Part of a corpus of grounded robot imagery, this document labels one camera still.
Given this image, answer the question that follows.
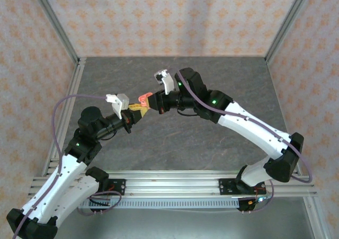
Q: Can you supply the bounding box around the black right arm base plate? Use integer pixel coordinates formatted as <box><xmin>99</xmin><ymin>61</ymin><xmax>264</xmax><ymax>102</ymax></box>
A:
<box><xmin>218</xmin><ymin>178</ymin><xmax>266</xmax><ymax>197</ymax></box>

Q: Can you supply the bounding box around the aluminium side rail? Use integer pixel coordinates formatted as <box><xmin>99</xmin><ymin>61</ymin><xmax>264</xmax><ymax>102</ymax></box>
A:
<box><xmin>43</xmin><ymin>57</ymin><xmax>87</xmax><ymax>176</ymax></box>

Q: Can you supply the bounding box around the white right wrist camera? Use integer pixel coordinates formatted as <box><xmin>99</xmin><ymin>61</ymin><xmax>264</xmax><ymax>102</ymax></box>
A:
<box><xmin>154</xmin><ymin>68</ymin><xmax>174</xmax><ymax>95</ymax></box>

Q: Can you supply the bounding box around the salmon pink earbud charging case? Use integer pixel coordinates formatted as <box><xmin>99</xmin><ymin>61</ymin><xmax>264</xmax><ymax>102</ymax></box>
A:
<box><xmin>137</xmin><ymin>92</ymin><xmax>154</xmax><ymax>110</ymax></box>

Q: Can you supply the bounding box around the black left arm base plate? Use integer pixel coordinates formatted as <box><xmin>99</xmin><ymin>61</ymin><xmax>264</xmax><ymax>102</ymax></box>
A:
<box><xmin>103</xmin><ymin>179</ymin><xmax>127</xmax><ymax>197</ymax></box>

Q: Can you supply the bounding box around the slotted grey cable duct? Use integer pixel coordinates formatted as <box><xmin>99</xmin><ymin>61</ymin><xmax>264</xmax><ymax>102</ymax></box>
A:
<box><xmin>76</xmin><ymin>198</ymin><xmax>240</xmax><ymax>210</ymax></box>

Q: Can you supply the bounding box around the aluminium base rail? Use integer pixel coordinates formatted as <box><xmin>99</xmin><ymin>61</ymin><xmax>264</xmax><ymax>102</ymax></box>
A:
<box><xmin>28</xmin><ymin>170</ymin><xmax>317</xmax><ymax>198</ymax></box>

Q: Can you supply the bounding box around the aluminium frame post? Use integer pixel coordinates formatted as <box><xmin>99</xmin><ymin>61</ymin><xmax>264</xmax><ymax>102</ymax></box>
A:
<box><xmin>28</xmin><ymin>0</ymin><xmax>80</xmax><ymax>65</ymax></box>
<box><xmin>264</xmin><ymin>0</ymin><xmax>317</xmax><ymax>65</ymax></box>

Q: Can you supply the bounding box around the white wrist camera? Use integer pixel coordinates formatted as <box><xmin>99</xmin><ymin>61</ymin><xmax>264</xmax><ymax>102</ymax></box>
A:
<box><xmin>105</xmin><ymin>93</ymin><xmax>130</xmax><ymax>120</ymax></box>
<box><xmin>154</xmin><ymin>68</ymin><xmax>174</xmax><ymax>95</ymax></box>

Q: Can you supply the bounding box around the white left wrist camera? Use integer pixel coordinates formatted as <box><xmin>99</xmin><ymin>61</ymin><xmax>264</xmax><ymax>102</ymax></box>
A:
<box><xmin>105</xmin><ymin>93</ymin><xmax>130</xmax><ymax>120</ymax></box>

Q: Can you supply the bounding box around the grey metal shelf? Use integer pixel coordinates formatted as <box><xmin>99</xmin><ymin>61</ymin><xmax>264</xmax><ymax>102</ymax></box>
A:
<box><xmin>52</xmin><ymin>208</ymin><xmax>316</xmax><ymax>239</ymax></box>

